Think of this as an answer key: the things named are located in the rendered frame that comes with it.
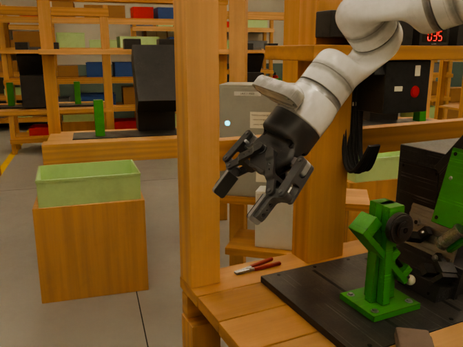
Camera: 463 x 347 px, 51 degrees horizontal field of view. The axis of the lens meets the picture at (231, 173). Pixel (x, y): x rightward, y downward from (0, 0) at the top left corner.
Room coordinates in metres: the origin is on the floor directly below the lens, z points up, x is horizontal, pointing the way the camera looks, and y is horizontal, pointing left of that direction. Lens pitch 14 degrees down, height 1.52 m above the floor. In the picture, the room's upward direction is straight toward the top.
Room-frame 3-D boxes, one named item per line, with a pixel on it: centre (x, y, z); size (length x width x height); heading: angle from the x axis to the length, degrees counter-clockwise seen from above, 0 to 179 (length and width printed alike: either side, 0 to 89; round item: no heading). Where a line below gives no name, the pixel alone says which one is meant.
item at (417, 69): (1.47, -0.48, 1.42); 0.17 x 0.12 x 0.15; 116
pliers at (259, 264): (1.37, -0.08, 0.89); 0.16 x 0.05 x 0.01; 124
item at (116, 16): (7.87, 1.95, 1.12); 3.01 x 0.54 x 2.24; 106
